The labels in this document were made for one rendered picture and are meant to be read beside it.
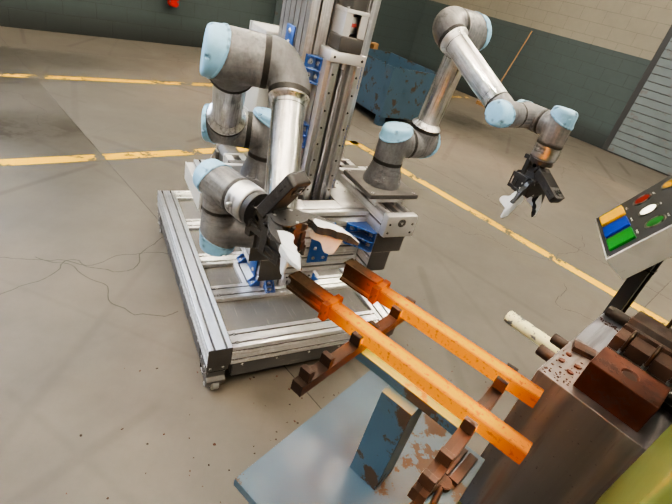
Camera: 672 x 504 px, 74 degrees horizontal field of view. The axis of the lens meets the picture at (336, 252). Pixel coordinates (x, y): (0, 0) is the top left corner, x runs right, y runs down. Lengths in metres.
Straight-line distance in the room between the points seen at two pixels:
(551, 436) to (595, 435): 0.08
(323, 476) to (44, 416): 1.20
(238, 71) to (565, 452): 1.02
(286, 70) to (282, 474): 0.81
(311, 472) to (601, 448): 0.52
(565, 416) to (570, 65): 8.92
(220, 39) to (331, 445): 0.85
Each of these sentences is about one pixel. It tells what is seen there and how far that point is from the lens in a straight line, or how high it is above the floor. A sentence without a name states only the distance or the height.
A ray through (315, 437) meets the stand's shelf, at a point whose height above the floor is 0.71.
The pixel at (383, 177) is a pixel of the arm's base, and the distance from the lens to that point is 1.71.
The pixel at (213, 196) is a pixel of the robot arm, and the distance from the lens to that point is 0.89.
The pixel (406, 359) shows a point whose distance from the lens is 0.72.
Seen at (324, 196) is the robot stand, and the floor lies 0.73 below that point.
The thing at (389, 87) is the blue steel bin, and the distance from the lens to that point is 5.78.
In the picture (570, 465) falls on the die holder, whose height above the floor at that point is 0.78.
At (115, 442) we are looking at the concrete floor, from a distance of 1.77.
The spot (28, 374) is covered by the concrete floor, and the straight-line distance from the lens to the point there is 2.01.
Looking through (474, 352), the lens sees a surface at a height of 0.98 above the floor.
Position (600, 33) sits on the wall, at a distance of 9.58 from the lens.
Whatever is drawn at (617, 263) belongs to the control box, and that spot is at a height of 0.96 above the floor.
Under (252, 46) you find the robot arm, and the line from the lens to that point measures 1.06.
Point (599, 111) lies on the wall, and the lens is 9.43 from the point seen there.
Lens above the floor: 1.45
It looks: 31 degrees down
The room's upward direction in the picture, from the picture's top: 16 degrees clockwise
